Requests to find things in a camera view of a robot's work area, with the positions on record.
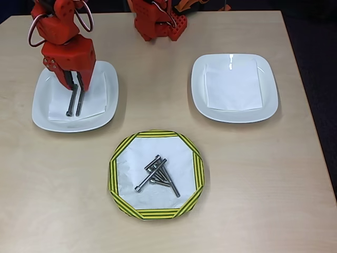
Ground white servo cable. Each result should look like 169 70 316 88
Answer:
27 13 47 47

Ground yellow green striped paper plate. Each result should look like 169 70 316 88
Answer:
107 129 206 221

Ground black servo cable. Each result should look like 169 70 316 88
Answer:
74 0 94 33

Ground white square plate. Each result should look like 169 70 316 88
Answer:
31 60 120 133
190 53 279 124

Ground white paper napkin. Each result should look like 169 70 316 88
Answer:
203 57 264 111
48 71 108 123

